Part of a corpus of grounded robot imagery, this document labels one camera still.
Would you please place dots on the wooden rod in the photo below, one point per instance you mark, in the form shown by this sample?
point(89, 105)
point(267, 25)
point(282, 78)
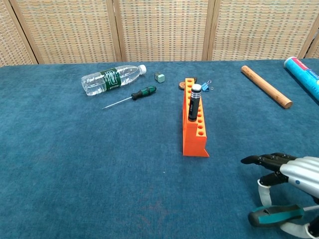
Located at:
point(266, 87)

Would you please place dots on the black silver precision screwdriver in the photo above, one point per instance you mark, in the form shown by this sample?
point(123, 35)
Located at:
point(194, 107)

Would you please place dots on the round brown black gadget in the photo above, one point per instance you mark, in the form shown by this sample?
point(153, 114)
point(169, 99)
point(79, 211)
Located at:
point(181, 85)

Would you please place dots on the clear plastic water bottle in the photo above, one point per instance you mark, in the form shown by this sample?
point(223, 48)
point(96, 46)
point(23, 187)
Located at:
point(109, 79)

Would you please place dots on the blue cling film roll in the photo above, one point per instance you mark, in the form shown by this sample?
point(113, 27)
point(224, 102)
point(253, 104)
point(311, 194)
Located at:
point(304, 74)

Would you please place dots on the small grey green block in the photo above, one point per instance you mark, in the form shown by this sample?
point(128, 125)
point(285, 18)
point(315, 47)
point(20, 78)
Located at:
point(160, 78)

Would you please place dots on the orange tool holder rack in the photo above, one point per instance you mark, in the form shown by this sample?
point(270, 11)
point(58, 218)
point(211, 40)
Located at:
point(194, 147)

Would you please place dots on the blue binder clip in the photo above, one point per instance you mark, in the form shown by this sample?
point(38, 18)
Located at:
point(205, 86)

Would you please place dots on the woven bamboo folding screen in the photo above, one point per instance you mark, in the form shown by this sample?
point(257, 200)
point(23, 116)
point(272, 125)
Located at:
point(159, 30)

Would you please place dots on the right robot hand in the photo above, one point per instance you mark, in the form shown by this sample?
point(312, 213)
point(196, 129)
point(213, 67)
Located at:
point(299, 169)

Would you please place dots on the blue felt table mat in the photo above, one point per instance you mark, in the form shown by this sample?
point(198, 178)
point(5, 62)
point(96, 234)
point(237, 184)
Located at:
point(74, 161)

